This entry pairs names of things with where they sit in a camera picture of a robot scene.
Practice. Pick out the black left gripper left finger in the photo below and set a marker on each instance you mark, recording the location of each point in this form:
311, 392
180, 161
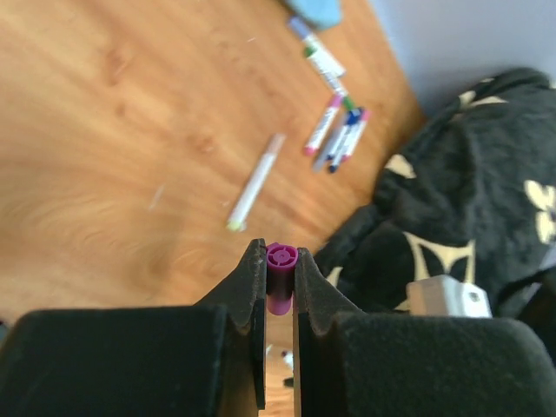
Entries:
205, 359

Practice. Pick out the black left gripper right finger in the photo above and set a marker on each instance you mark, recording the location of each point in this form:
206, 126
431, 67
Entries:
351, 363

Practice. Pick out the purple cap marker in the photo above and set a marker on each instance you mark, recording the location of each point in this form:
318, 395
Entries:
281, 263

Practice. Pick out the peach cap marker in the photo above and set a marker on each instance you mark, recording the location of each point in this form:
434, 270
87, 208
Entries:
239, 214

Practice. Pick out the black floral plush blanket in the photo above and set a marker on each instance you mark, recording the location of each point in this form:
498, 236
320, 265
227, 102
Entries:
472, 196

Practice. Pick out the pink cap marker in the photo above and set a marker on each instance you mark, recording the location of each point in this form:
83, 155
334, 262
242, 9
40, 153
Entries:
317, 136

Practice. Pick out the grey marker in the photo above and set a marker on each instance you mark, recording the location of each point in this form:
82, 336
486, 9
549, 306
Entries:
329, 144

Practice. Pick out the dark blue marker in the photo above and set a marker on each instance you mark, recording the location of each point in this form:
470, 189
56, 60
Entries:
341, 138

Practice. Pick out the pink end marker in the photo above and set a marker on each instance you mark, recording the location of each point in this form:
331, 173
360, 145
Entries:
355, 135

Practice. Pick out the lilac cap marker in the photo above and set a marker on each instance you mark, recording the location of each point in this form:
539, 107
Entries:
306, 35

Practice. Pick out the light blue folded cloth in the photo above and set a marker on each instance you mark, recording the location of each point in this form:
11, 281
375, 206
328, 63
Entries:
322, 14

